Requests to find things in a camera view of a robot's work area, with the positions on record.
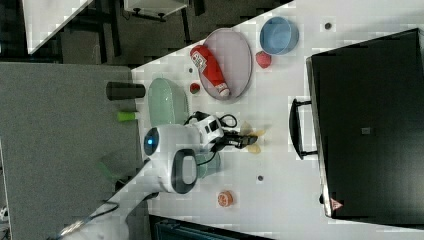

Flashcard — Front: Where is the grey round plate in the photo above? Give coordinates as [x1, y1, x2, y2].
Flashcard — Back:
[200, 28, 252, 101]

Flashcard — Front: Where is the yellow plush banana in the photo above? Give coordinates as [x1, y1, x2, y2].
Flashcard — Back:
[240, 122, 265, 154]

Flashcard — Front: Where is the green plastic colander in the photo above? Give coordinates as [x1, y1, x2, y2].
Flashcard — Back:
[148, 78, 189, 127]

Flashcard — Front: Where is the white side table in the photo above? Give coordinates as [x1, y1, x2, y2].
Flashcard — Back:
[21, 0, 93, 54]

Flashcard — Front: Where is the black silver toaster oven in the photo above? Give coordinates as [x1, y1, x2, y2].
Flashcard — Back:
[305, 28, 424, 229]

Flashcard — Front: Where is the blue bowl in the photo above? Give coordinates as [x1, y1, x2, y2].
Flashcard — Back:
[260, 17, 299, 55]

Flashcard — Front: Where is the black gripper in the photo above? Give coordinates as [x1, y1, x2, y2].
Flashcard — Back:
[213, 131, 259, 152]

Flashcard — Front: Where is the pink plush strawberry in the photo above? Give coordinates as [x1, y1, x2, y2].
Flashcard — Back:
[255, 51, 272, 69]

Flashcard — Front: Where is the orange slice toy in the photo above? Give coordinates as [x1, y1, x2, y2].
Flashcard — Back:
[217, 191, 233, 207]

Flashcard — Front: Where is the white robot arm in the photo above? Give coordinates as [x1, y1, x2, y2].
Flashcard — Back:
[50, 111, 263, 240]

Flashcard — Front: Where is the blue metal frame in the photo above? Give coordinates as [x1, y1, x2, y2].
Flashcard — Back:
[149, 214, 272, 240]

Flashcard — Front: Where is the small red green strawberry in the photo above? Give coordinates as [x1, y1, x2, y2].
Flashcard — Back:
[189, 83, 200, 94]

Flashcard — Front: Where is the green mug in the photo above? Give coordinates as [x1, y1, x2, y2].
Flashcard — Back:
[196, 152, 221, 179]

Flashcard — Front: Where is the red plush ketchup bottle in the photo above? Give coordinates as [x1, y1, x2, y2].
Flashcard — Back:
[190, 45, 231, 97]

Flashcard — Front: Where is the lime green object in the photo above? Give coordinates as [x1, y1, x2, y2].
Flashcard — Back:
[117, 112, 140, 122]

